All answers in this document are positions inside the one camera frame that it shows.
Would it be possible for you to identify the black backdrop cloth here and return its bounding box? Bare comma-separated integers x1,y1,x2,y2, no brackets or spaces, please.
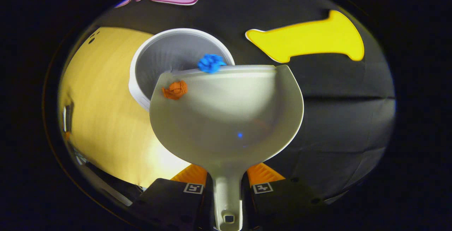
71,0,396,203

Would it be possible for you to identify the white ribbed garbage bin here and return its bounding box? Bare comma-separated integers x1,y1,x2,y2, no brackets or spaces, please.
128,28,236,112

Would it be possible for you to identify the orange paper trash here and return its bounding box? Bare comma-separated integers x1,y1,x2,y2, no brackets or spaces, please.
162,80,189,100

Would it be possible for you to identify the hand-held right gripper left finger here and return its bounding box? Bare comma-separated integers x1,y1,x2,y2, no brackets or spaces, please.
131,163,212,230

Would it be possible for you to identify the white dustpan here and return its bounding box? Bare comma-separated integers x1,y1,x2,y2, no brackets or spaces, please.
149,64,305,231

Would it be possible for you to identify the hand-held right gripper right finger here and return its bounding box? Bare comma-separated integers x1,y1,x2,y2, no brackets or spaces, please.
242,163,327,230

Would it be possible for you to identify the blue paper trash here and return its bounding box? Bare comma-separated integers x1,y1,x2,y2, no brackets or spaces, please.
197,54,227,74

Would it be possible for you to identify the wooden desktop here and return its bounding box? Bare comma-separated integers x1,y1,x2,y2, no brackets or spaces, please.
58,26,193,188

